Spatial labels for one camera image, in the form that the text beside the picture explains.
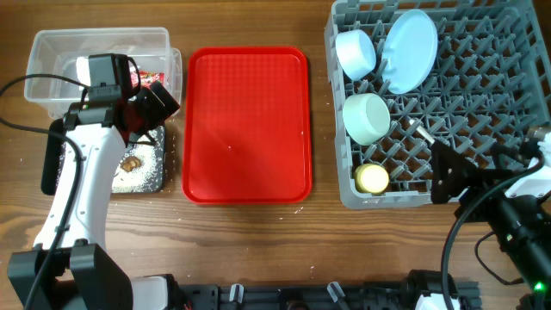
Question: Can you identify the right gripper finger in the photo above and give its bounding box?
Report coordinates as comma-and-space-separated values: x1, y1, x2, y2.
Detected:
430, 171, 473, 204
430, 140, 477, 177

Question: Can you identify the brown food scrap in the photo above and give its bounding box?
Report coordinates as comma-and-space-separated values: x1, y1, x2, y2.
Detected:
120, 156, 142, 172

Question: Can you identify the yellow plastic cup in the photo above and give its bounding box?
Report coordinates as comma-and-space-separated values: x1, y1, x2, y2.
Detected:
354, 164, 389, 195

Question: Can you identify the green bowl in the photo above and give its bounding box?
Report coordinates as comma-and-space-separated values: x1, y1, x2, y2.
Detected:
343, 93, 391, 146

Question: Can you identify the light blue round plate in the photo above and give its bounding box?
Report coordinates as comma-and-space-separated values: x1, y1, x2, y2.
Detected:
381, 9, 438, 95

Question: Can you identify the light blue bowl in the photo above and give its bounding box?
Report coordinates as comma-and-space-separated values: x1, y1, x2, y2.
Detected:
335, 29, 376, 81

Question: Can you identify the white plastic spoon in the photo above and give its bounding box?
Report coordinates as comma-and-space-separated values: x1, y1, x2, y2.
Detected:
409, 119, 435, 146

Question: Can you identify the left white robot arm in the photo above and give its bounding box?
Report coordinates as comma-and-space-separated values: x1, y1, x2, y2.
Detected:
8, 53, 189, 309

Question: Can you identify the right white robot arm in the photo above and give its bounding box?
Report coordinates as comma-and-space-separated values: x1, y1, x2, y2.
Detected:
430, 138, 550, 309

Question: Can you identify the black rectangular waste tray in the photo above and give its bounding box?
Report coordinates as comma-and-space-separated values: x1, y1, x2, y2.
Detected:
40, 125, 166, 195

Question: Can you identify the grey dishwasher rack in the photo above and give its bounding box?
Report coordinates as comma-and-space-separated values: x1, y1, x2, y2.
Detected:
325, 0, 550, 209

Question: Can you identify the red snack wrapper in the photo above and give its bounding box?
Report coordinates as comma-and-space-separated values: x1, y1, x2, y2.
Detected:
130, 71, 164, 88

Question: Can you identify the crumpled white tissue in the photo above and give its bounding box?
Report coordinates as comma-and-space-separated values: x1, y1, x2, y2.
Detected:
76, 57, 90, 86

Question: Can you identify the red plastic tray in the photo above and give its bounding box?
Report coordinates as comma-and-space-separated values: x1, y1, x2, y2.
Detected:
182, 46, 313, 205

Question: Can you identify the clear plastic bin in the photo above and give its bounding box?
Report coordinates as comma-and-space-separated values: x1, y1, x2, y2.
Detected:
24, 27, 183, 119

